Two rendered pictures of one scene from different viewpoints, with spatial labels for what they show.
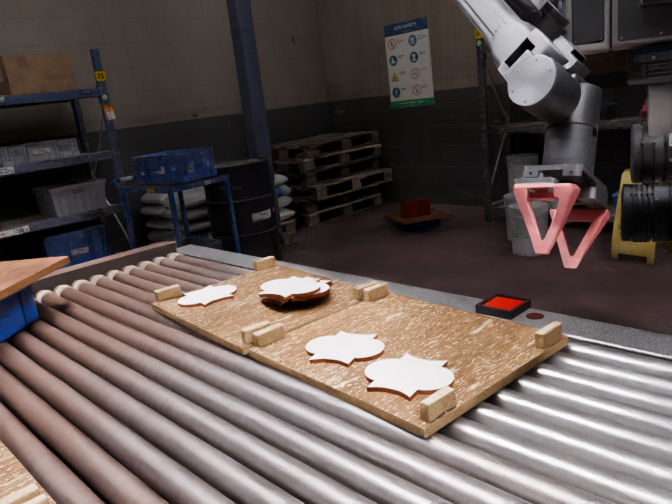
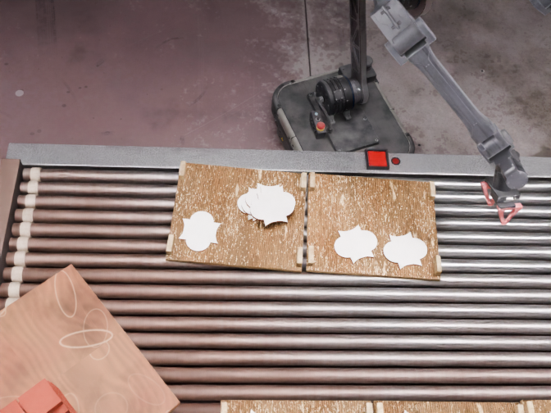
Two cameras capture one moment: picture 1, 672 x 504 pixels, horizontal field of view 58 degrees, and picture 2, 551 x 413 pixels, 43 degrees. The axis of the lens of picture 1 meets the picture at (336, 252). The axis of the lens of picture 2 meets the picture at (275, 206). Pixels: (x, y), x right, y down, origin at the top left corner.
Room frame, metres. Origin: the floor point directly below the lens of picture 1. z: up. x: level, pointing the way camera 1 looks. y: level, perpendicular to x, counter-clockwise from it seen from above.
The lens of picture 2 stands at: (0.57, 0.99, 2.84)
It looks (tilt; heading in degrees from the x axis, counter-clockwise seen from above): 60 degrees down; 304
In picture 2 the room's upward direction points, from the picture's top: 8 degrees clockwise
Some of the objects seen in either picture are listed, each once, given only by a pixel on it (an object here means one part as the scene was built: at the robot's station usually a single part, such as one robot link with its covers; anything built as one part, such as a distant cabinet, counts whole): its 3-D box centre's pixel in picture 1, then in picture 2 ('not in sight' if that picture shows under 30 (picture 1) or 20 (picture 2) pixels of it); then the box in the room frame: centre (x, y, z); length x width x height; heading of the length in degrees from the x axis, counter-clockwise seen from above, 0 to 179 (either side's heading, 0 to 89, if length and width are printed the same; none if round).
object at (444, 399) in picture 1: (438, 403); (438, 265); (0.71, -0.11, 0.95); 0.06 x 0.02 x 0.03; 129
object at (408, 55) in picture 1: (408, 64); not in sight; (6.85, -1.02, 1.55); 0.61 x 0.02 x 0.91; 43
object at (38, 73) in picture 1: (33, 76); not in sight; (5.01, 2.20, 1.74); 0.50 x 0.38 x 0.32; 133
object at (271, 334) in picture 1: (269, 335); (310, 256); (1.01, 0.14, 0.95); 0.06 x 0.02 x 0.03; 129
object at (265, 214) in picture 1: (242, 213); not in sight; (5.13, 0.76, 0.44); 0.59 x 0.59 x 0.88
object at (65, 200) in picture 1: (71, 197); not in sight; (5.06, 2.15, 0.76); 0.50 x 0.36 x 0.24; 139
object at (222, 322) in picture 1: (262, 301); (239, 215); (1.27, 0.17, 0.93); 0.41 x 0.35 x 0.02; 38
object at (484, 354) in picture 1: (401, 346); (371, 225); (0.94, -0.09, 0.93); 0.41 x 0.35 x 0.02; 39
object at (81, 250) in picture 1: (72, 248); not in sight; (5.05, 2.23, 0.32); 0.50 x 0.41 x 0.37; 129
